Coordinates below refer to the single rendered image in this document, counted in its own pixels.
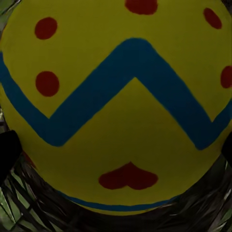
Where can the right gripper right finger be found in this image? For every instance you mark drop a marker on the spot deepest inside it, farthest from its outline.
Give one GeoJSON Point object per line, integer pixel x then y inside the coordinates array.
{"type": "Point", "coordinates": [227, 149]}

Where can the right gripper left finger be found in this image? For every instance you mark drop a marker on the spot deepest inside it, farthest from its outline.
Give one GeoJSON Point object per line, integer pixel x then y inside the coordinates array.
{"type": "Point", "coordinates": [10, 149]}

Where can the easter egg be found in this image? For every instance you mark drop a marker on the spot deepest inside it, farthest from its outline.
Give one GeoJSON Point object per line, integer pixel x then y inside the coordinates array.
{"type": "Point", "coordinates": [120, 106]}

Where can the wicker basket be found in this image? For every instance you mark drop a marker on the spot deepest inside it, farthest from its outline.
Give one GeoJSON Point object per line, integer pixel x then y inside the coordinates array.
{"type": "Point", "coordinates": [49, 205]}

